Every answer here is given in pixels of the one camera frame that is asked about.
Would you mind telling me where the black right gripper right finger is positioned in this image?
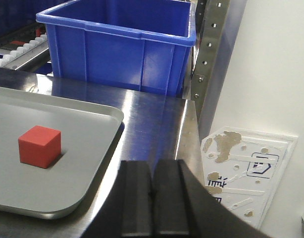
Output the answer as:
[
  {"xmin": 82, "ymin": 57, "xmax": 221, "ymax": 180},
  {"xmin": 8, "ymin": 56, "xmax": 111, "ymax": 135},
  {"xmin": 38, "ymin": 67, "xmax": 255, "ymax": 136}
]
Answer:
[{"xmin": 153, "ymin": 160, "xmax": 267, "ymax": 238}]

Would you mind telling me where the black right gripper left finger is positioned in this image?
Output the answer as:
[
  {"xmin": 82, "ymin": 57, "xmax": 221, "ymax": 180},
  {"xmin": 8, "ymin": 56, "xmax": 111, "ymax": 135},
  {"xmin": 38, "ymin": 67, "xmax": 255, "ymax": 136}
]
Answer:
[{"xmin": 82, "ymin": 161, "xmax": 152, "ymax": 238}]

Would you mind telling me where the red cube block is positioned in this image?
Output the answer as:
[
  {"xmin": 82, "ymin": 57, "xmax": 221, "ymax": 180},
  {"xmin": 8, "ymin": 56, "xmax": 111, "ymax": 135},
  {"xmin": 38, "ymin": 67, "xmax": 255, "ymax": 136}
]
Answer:
[{"xmin": 18, "ymin": 125, "xmax": 61, "ymax": 169}]

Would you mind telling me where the white worn floor sticker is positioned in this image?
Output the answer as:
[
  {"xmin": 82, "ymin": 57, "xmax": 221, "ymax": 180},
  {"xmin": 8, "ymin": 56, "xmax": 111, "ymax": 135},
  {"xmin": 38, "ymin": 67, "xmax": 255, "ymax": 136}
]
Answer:
[{"xmin": 201, "ymin": 126, "xmax": 298, "ymax": 229}]

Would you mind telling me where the silver metal tray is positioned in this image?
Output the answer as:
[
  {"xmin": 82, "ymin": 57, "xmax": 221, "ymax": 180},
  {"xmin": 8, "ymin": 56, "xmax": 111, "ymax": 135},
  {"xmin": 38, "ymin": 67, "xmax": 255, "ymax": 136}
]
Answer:
[{"xmin": 0, "ymin": 87, "xmax": 124, "ymax": 219}]

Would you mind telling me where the blue plastic bin right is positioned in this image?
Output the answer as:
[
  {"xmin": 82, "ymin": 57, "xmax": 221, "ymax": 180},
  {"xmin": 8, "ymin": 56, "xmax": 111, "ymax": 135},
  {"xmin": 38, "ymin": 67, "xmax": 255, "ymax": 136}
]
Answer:
[{"xmin": 36, "ymin": 0, "xmax": 196, "ymax": 96}]

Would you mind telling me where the white roller conveyor rail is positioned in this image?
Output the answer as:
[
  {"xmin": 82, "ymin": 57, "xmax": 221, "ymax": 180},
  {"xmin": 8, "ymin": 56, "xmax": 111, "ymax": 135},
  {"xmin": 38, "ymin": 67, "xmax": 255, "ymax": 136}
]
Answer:
[{"xmin": 0, "ymin": 34, "xmax": 49, "ymax": 70}]

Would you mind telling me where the perforated steel shelf post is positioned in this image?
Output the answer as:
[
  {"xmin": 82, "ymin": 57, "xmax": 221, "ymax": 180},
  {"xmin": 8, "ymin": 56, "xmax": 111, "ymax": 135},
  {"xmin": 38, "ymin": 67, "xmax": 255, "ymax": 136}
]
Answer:
[{"xmin": 190, "ymin": 0, "xmax": 247, "ymax": 121}]

